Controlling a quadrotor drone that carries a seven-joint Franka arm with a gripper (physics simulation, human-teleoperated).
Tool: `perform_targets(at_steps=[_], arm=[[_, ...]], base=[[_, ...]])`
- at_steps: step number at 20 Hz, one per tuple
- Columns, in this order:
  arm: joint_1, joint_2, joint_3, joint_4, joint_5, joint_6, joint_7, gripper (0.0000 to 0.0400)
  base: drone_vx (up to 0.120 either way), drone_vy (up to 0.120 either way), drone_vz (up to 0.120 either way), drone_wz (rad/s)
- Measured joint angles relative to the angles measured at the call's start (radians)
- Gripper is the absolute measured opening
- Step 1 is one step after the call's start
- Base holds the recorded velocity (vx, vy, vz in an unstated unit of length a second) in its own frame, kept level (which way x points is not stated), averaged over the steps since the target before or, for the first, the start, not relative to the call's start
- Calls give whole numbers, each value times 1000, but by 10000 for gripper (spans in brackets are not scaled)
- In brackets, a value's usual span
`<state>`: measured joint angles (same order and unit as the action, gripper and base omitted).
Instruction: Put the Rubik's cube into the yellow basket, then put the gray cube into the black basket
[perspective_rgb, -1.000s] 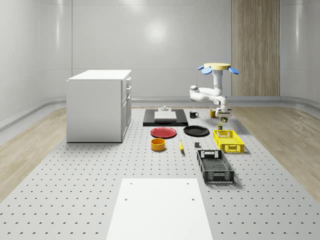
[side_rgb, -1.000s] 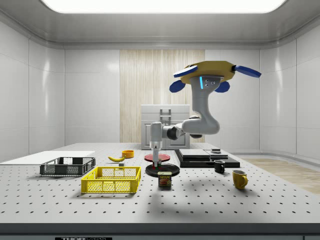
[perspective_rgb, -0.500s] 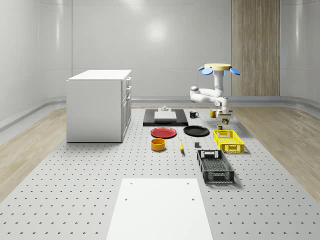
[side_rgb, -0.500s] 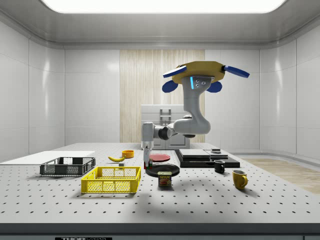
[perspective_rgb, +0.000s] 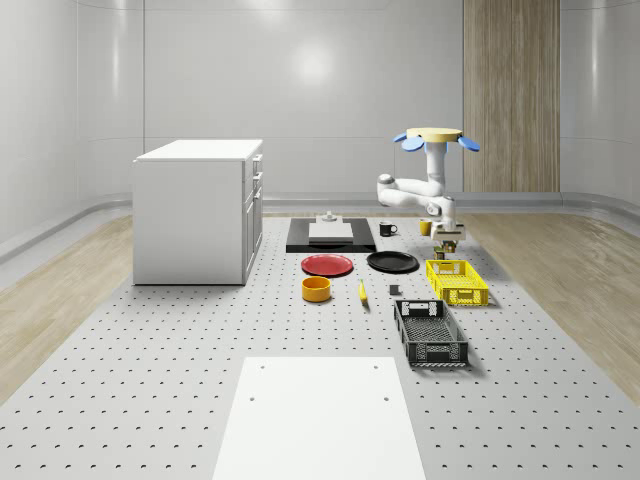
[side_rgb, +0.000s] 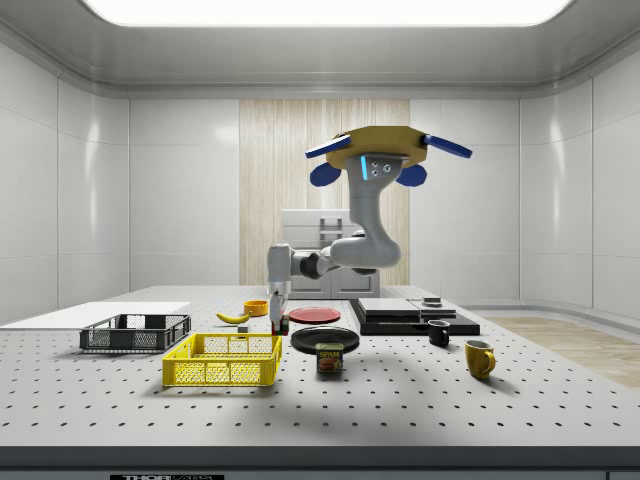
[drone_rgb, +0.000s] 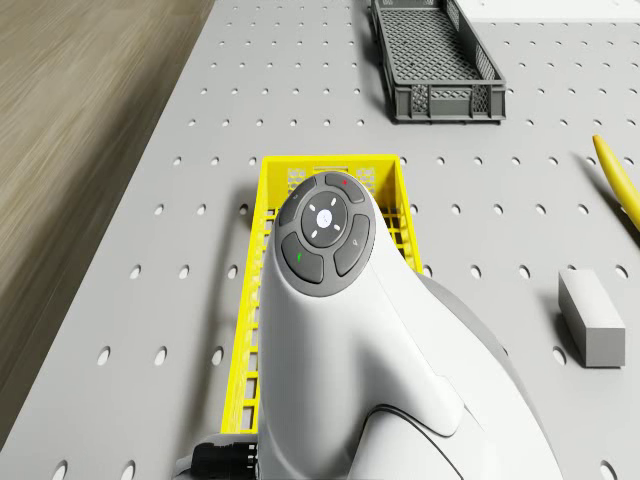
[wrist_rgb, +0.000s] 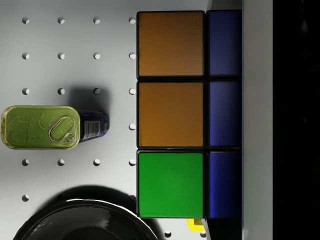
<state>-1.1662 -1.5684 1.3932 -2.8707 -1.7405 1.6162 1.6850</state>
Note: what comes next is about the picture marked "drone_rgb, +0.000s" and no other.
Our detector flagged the white board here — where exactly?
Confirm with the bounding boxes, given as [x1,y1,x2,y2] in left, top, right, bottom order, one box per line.
[453,0,640,23]

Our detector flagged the dark grey basket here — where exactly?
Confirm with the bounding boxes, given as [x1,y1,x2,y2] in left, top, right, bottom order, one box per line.
[369,0,507,124]

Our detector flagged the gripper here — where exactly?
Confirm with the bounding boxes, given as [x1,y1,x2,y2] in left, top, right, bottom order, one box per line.
[173,430,260,475]

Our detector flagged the yellow basket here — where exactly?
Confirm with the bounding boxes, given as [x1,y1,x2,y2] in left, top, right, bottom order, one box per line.
[219,155,425,435]

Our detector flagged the yellow banana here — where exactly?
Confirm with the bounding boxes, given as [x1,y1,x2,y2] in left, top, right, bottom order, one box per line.
[592,133,640,227]

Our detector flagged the grey cube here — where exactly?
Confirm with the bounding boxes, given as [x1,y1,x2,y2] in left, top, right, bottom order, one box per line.
[558,268,627,369]

